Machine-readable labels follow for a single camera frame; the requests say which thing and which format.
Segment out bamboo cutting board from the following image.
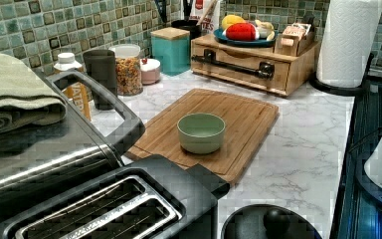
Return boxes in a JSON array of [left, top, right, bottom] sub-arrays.
[[126, 89, 279, 184]]

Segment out green ceramic bowl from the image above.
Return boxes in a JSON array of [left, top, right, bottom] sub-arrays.
[[177, 113, 226, 154]]

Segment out white capped orange bottle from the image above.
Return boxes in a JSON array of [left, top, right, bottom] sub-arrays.
[[54, 53, 91, 120]]

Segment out tea bag box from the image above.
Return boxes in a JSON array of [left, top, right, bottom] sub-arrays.
[[281, 23, 311, 46]]

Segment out black utensil holder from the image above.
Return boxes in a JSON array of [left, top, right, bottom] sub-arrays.
[[171, 20, 202, 40]]

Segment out black paper towel holder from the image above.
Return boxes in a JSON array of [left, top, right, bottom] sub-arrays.
[[308, 53, 374, 97]]

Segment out yellow toy lemon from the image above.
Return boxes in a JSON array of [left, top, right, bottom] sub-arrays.
[[221, 15, 245, 30]]

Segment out stainless steel toaster oven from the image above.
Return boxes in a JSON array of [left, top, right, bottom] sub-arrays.
[[0, 71, 145, 223]]

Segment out white lidded pink jar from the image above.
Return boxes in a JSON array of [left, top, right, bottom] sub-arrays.
[[140, 58, 161, 85]]

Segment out teal canister with wooden lid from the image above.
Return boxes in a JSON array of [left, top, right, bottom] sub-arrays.
[[151, 27, 190, 76]]

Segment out toy banana slices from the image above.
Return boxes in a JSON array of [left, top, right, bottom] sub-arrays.
[[255, 20, 276, 41]]

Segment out black two-slot toaster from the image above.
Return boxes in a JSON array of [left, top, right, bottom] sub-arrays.
[[0, 155, 230, 239]]

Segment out oats box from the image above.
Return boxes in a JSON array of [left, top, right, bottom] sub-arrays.
[[190, 0, 220, 34]]

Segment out wooden spoon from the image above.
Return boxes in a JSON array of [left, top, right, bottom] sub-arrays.
[[196, 0, 218, 26]]

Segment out clear jar with cereal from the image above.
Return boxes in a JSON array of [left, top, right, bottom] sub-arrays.
[[109, 44, 142, 96]]

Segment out dark grey cup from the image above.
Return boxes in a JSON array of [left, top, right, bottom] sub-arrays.
[[83, 50, 117, 95]]

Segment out paper towel roll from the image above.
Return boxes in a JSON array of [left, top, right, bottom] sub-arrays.
[[316, 0, 382, 89]]

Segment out toy watermelon slice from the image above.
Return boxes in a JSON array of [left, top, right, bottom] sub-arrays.
[[223, 23, 260, 42]]

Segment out black round lid with knob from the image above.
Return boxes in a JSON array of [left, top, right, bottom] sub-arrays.
[[221, 204, 322, 239]]

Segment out teal plate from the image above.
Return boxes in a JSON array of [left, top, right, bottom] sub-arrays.
[[213, 29, 276, 48]]

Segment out folded beige towel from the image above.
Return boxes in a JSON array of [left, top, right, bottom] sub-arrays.
[[0, 53, 67, 133]]

